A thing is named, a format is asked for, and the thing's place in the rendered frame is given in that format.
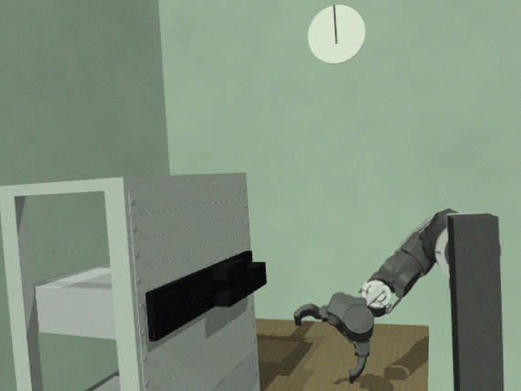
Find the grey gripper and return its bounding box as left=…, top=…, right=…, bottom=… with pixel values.
left=293, top=285, right=386, bottom=384

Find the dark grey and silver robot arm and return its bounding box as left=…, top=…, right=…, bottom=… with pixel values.
left=358, top=208, right=485, bottom=317

